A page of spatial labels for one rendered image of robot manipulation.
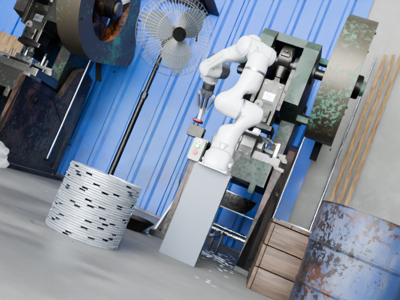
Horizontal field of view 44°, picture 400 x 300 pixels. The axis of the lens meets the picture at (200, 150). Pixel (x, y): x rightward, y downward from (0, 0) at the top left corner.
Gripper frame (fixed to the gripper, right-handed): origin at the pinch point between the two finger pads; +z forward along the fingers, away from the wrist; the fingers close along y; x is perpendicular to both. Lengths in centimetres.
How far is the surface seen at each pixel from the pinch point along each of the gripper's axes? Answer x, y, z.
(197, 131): -7.3, 2.9, 8.7
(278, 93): 27, 38, -23
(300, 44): 45, 39, -54
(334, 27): 181, 46, -66
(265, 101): 23.7, 32.4, -16.0
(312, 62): 33, 51, -47
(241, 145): 1.0, 30.3, 9.8
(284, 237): -70, 75, 22
